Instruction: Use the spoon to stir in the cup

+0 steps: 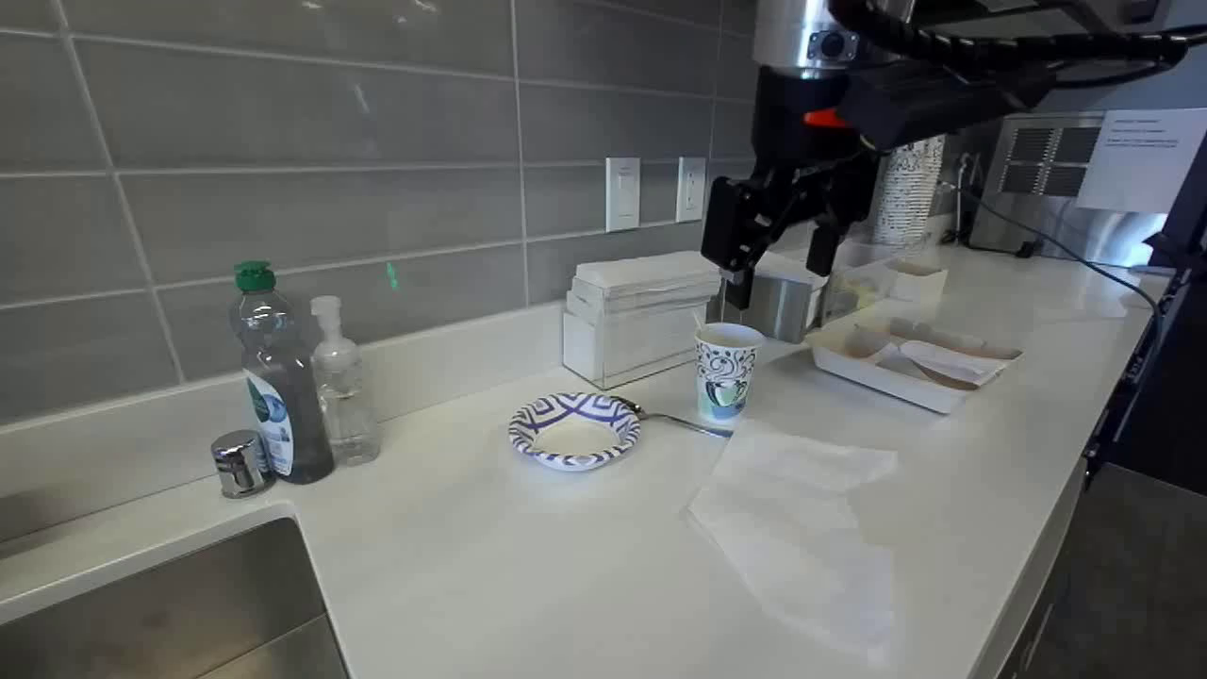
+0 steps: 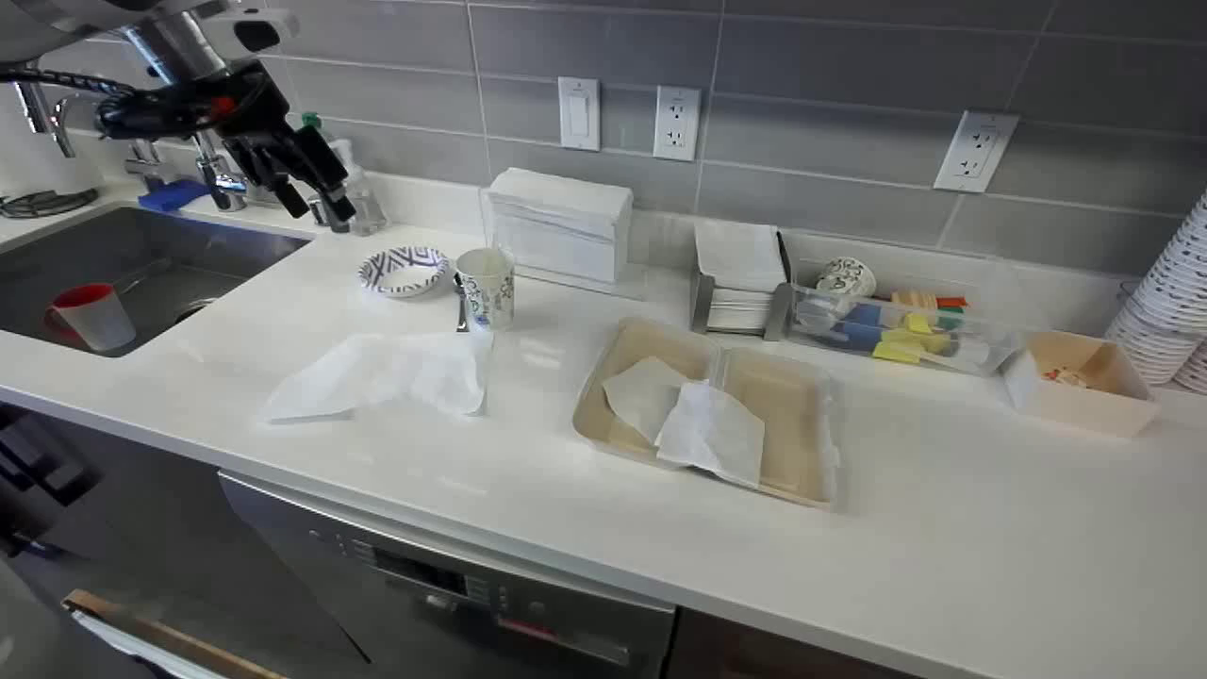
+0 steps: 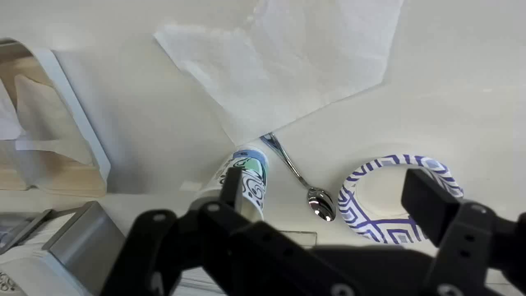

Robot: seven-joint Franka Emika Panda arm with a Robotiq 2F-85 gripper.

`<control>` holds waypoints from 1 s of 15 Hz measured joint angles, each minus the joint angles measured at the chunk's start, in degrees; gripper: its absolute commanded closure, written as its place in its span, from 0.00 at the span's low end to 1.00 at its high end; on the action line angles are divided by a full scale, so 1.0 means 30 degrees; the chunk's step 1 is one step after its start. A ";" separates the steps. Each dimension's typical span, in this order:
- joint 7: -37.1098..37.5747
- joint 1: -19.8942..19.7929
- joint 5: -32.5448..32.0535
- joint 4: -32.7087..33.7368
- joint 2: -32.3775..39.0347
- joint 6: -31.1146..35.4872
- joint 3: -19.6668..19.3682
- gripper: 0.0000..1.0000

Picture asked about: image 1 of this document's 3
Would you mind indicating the white wall outlet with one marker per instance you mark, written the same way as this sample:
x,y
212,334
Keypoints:
x,y
693,188

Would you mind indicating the white paper towel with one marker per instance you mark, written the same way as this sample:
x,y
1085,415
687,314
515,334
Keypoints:
x,y
792,530

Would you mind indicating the small metal cup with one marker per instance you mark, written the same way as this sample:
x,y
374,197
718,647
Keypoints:
x,y
241,462

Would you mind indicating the stack of patterned paper cups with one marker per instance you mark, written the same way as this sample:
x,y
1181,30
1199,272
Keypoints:
x,y
908,188

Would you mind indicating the silver countertop appliance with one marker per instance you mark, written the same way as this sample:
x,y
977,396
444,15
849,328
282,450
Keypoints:
x,y
1050,176

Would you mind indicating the metal napkin holder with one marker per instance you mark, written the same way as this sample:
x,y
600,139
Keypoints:
x,y
786,306

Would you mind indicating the shallow rectangular serving tray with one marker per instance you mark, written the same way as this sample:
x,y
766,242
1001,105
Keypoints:
x,y
882,370

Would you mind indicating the steel sink basin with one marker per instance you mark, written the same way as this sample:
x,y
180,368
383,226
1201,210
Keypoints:
x,y
164,614

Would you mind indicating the dark stand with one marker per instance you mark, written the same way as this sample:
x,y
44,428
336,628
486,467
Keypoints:
x,y
1162,378

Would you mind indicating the patterned paper cup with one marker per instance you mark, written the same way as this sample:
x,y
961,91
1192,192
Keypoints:
x,y
731,378

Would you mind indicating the small green wall sticker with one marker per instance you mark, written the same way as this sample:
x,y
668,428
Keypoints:
x,y
394,277

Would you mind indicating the white paper sign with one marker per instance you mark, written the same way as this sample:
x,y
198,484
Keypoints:
x,y
1146,157

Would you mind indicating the green capped dish soap bottle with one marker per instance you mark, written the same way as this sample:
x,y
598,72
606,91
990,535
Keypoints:
x,y
287,391

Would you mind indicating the folded white napkin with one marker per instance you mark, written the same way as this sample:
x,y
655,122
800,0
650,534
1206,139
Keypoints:
x,y
956,362

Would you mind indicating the clear condiment packet container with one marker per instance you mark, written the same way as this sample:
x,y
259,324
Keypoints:
x,y
857,300

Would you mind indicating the small clear bottle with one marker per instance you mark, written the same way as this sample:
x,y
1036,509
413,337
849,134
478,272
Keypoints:
x,y
344,391

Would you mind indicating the blue patterned ceramic bowl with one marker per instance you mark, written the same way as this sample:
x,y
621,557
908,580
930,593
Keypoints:
x,y
570,433

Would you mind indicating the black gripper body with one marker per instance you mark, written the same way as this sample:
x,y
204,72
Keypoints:
x,y
811,118

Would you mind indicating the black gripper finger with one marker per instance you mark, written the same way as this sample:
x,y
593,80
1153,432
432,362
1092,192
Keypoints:
x,y
847,202
745,221

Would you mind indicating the white napkin box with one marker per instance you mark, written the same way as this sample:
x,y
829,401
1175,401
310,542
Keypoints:
x,y
627,320

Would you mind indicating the white wall switch plate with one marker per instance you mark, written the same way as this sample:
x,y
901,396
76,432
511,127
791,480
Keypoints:
x,y
621,192

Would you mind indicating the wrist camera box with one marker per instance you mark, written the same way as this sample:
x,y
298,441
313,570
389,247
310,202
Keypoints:
x,y
956,99

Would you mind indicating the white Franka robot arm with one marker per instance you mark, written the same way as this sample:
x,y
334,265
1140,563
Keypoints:
x,y
800,30

